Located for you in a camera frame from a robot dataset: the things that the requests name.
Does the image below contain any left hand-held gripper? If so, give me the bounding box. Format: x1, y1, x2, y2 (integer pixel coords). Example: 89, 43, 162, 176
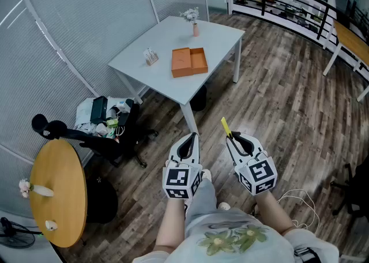
163, 132, 204, 201

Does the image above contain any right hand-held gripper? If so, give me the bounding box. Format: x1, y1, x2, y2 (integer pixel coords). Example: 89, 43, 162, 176
226, 131, 278, 196

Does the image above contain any yellow-green plastic knife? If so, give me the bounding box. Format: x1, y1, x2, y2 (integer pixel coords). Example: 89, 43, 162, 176
221, 117, 233, 139

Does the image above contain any orange box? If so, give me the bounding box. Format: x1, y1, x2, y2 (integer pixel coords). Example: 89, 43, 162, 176
171, 47, 209, 78

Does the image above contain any person's left forearm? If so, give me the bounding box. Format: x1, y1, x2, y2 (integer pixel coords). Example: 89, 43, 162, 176
154, 197, 186, 253

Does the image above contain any person's right forearm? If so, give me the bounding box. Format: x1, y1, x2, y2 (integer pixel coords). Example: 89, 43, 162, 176
256, 189, 298, 235

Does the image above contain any person's grey trouser leg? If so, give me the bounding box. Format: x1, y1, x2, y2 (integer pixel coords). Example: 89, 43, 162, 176
184, 179, 217, 228

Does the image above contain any black waste bin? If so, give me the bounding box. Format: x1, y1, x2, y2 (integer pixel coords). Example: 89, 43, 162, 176
190, 84, 208, 112

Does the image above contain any white square table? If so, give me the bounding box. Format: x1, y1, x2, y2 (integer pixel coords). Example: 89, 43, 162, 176
108, 16, 246, 136

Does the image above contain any black office chair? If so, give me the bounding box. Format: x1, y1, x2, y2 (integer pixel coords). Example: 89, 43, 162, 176
31, 99, 159, 169

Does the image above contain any person's white floral shirt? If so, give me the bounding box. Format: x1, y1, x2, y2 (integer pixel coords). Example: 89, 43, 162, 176
126, 208, 341, 263

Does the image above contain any black box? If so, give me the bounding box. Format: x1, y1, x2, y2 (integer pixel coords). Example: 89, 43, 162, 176
89, 96, 108, 124

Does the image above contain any wooden card holder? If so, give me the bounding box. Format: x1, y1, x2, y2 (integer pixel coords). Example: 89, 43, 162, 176
143, 47, 160, 66

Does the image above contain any black round table base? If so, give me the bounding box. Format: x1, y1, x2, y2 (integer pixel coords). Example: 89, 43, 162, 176
83, 176, 119, 224

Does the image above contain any white plastic bag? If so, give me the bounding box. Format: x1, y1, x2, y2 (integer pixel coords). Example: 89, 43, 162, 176
74, 96, 135, 138

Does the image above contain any black swivel chair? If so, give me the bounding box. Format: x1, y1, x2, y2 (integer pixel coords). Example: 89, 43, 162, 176
330, 155, 369, 222

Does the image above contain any round wooden table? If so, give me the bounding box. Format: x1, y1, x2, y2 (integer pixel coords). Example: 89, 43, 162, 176
29, 139, 88, 248

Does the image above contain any black metal railing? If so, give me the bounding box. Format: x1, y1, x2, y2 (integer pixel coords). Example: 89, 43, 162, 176
230, 0, 369, 43

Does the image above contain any white vase with pink flowers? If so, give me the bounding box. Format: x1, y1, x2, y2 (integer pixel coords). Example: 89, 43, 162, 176
18, 178, 55, 198

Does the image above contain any wooden desk with white legs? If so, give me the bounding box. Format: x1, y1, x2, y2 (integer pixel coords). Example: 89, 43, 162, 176
322, 19, 369, 103

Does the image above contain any black floor fan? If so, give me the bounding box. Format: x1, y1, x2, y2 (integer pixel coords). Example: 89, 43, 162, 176
0, 217, 44, 250

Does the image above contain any white cable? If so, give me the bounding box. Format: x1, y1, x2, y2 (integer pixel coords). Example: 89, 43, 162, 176
276, 189, 321, 235

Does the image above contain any grey shoulder strap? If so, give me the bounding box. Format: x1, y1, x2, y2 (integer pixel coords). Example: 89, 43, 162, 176
293, 246, 318, 263

